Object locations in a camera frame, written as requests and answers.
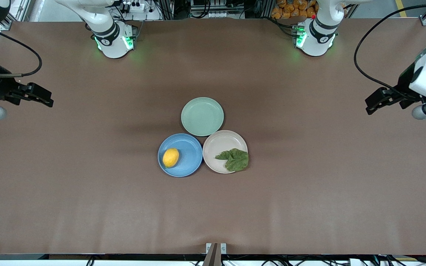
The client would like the yellow lemon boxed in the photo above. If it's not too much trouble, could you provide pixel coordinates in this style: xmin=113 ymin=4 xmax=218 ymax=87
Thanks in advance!
xmin=162 ymin=148 xmax=180 ymax=168

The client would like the green lettuce leaf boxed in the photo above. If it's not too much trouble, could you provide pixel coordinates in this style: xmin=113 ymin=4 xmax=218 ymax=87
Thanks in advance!
xmin=215 ymin=148 xmax=249 ymax=172

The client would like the bag of oranges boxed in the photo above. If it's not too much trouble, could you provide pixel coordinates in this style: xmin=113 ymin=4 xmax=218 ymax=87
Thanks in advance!
xmin=271 ymin=0 xmax=318 ymax=20

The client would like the white power strip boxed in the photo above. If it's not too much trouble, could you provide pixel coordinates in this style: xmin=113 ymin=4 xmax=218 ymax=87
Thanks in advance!
xmin=118 ymin=0 xmax=146 ymax=14

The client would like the blue plate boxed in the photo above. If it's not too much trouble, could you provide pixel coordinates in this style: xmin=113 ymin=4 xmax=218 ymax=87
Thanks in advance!
xmin=158 ymin=133 xmax=203 ymax=177

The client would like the green plate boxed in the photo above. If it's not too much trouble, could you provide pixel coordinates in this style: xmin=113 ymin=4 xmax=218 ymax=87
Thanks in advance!
xmin=181 ymin=97 xmax=224 ymax=137

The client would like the beige plate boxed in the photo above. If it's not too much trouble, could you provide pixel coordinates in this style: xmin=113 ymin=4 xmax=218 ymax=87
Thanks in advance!
xmin=202 ymin=130 xmax=248 ymax=174

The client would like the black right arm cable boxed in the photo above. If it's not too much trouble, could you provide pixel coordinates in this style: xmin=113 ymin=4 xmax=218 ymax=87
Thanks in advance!
xmin=0 ymin=23 xmax=43 ymax=78

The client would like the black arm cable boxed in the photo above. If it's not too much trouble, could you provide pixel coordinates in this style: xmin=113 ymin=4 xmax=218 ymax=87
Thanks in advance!
xmin=354 ymin=4 xmax=411 ymax=99
xmin=0 ymin=23 xmax=43 ymax=78

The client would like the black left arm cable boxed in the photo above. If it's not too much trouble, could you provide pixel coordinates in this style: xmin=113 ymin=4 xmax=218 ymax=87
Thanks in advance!
xmin=354 ymin=4 xmax=411 ymax=99

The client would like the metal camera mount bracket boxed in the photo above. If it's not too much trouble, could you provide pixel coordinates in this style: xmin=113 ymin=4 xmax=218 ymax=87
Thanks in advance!
xmin=203 ymin=242 xmax=227 ymax=266

